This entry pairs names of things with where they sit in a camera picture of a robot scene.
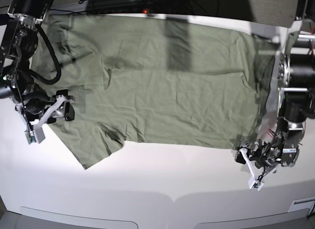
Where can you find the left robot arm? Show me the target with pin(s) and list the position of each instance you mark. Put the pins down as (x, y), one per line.
(294, 94)

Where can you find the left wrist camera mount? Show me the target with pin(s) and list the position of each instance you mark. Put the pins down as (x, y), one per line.
(256, 181)

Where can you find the black aluminium frame rail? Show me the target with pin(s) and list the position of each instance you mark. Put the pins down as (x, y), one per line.
(99, 7)

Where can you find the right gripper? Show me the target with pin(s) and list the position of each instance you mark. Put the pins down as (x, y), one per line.
(38, 102)

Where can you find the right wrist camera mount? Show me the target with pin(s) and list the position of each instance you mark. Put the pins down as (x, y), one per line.
(34, 132)

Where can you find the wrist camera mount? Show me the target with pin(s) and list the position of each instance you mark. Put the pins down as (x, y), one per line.
(34, 132)
(256, 181)

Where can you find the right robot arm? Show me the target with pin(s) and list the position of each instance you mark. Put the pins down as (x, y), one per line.
(18, 81)

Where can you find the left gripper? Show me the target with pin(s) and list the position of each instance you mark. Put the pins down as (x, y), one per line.
(265, 155)

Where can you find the green T-shirt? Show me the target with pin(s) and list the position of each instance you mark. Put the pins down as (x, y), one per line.
(157, 81)

